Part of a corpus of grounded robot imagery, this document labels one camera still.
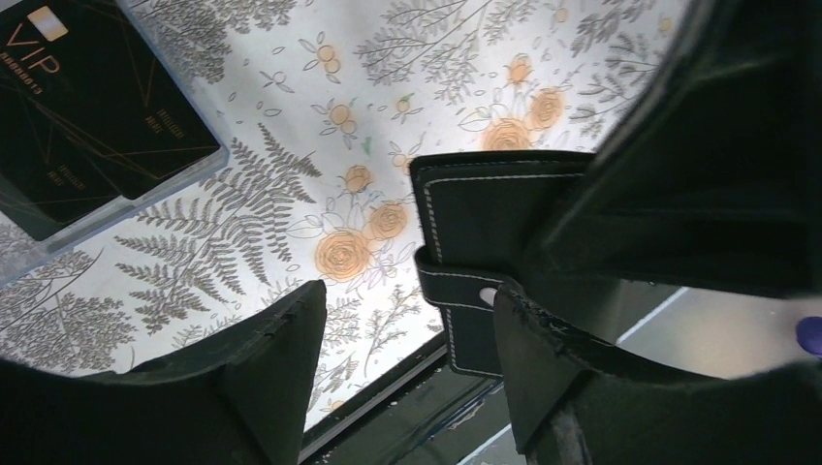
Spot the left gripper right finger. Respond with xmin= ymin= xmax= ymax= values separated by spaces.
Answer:
xmin=493 ymin=285 xmax=821 ymax=464

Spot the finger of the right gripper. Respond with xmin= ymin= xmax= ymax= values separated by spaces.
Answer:
xmin=527 ymin=1 xmax=821 ymax=298

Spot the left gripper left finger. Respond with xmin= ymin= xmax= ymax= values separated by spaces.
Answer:
xmin=1 ymin=280 xmax=327 ymax=464

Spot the black leather card holder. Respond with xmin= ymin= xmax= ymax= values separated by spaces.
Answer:
xmin=410 ymin=150 xmax=594 ymax=378

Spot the clear acrylic card stand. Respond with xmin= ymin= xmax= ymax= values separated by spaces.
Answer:
xmin=1 ymin=1 xmax=228 ymax=283

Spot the floral patterned table mat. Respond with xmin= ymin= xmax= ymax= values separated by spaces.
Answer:
xmin=1 ymin=1 xmax=686 ymax=426

